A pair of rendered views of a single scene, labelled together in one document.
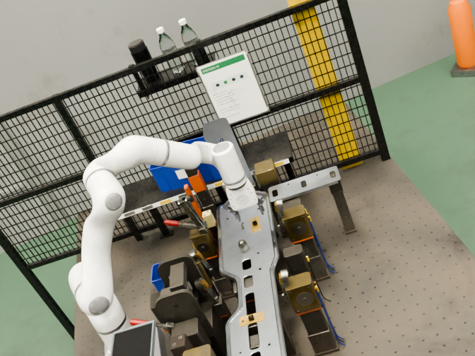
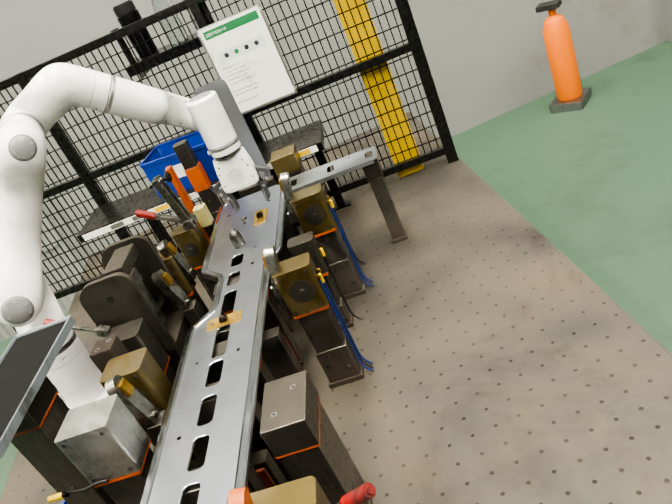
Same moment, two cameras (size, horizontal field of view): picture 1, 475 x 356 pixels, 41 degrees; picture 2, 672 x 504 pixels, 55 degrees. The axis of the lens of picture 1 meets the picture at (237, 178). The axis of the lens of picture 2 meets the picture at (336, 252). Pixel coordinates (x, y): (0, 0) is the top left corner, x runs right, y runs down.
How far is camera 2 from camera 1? 0.82 m
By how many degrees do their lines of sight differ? 5
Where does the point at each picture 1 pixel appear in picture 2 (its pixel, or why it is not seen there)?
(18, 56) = not seen: hidden behind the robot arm
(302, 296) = (297, 286)
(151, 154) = (85, 88)
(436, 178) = (530, 214)
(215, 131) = not seen: hidden behind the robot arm
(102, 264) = (23, 251)
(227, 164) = (208, 118)
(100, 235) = (15, 206)
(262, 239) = (264, 230)
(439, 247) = (512, 245)
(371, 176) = (433, 180)
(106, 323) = not seen: hidden behind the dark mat
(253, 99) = (274, 76)
